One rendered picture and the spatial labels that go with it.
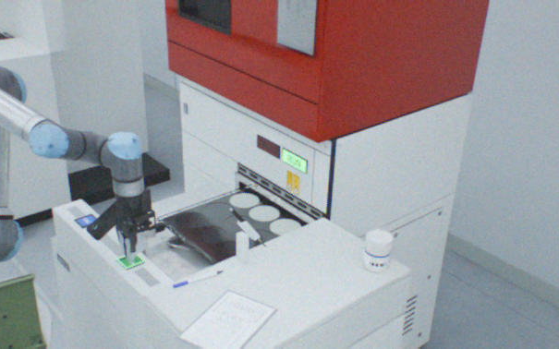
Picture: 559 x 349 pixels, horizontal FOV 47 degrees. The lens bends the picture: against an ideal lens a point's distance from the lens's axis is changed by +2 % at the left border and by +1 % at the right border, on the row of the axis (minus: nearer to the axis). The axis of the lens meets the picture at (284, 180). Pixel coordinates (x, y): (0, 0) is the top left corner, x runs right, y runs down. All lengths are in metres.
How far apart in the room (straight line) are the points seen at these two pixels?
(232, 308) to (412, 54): 0.95
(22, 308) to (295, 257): 0.70
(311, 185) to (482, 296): 1.63
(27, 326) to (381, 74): 1.17
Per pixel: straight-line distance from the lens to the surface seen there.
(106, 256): 1.83
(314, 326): 1.57
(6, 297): 1.69
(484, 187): 3.45
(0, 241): 1.89
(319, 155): 1.91
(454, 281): 3.47
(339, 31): 1.75
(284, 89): 1.88
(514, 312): 3.36
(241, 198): 2.19
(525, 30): 3.16
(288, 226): 2.04
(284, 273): 1.72
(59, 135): 1.57
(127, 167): 1.61
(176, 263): 1.91
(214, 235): 1.99
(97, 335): 2.11
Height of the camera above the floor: 1.98
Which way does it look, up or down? 28 degrees down
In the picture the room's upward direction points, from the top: 2 degrees clockwise
